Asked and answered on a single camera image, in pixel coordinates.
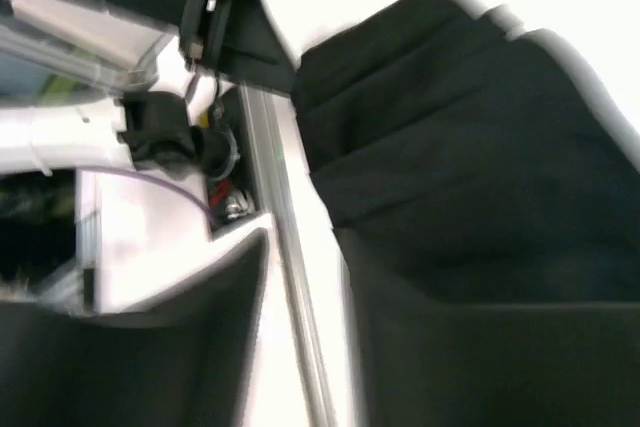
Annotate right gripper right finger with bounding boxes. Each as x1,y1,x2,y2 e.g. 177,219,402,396
353,292,639,426

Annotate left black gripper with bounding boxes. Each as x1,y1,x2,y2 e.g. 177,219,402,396
179,0,295,94

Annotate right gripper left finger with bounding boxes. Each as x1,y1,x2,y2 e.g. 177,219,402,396
1,231,267,426

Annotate black pleated skirt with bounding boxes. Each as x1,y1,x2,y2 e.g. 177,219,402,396
292,0,639,302

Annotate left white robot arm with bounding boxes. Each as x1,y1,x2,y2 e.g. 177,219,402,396
1,0,295,186

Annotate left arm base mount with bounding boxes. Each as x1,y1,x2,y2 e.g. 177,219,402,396
191,87,269,239

